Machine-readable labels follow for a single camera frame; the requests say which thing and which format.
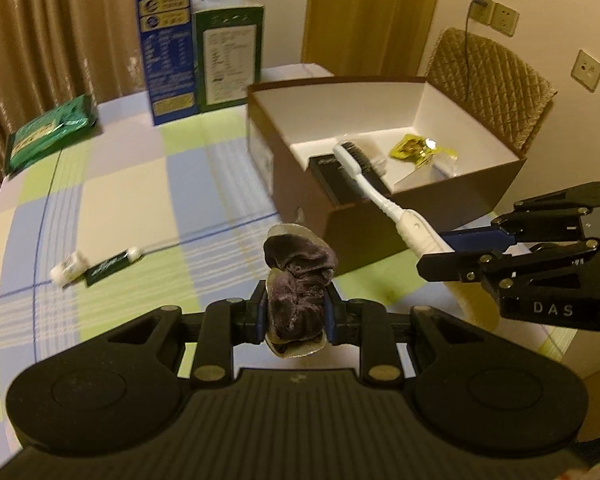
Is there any tall green carton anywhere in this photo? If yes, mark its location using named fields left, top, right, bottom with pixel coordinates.
left=190, top=0, right=265, bottom=113

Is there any beige curtain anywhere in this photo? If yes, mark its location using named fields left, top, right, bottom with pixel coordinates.
left=0, top=0, right=212, bottom=181

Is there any beige wall socket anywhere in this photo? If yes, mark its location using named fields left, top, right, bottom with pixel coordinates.
left=490, top=2, right=520, bottom=37
left=571, top=50, right=600, bottom=92

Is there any chair with quilted cover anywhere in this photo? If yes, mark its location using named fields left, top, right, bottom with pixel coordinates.
left=424, top=27, right=558, bottom=157

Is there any wooden door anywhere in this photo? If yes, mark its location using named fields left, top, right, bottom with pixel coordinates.
left=301, top=0, right=447, bottom=79

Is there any white toothbrush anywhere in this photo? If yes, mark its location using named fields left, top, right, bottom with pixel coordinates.
left=332, top=140, right=454, bottom=257

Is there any small white bottle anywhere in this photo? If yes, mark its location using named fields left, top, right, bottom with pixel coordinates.
left=50, top=254, right=86, bottom=287

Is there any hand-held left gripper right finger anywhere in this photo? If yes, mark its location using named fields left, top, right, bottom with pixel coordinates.
left=322, top=280, right=486, bottom=390

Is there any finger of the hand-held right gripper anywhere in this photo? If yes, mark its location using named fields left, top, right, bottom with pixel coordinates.
left=417, top=239, right=600, bottom=294
left=440, top=194, right=583, bottom=254

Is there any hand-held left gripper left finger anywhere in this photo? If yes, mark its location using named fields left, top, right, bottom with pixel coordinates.
left=107, top=280, right=269, bottom=390

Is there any gold foil snack wrapper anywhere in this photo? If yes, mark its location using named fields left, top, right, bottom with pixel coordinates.
left=389, top=132, right=459, bottom=171

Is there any wall socket with plug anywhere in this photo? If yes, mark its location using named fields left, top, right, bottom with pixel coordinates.
left=467, top=0, right=494, bottom=24

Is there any green plastic packet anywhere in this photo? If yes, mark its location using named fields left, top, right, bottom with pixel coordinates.
left=5, top=94, right=99, bottom=177

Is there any dark velvet slipper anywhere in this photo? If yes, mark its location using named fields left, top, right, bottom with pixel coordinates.
left=261, top=224, right=339, bottom=359

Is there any brown cardboard box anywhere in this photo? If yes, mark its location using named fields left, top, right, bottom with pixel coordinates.
left=246, top=76, right=528, bottom=277

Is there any black product box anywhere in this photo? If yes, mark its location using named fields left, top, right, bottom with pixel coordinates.
left=307, top=152, right=396, bottom=207

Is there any dark power cable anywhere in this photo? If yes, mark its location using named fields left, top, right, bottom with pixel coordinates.
left=463, top=4, right=477, bottom=102

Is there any checkered tablecloth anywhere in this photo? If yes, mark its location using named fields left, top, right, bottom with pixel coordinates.
left=0, top=62, right=581, bottom=472

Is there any tall blue carton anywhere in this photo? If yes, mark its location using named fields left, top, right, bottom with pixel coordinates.
left=134, top=0, right=202, bottom=127

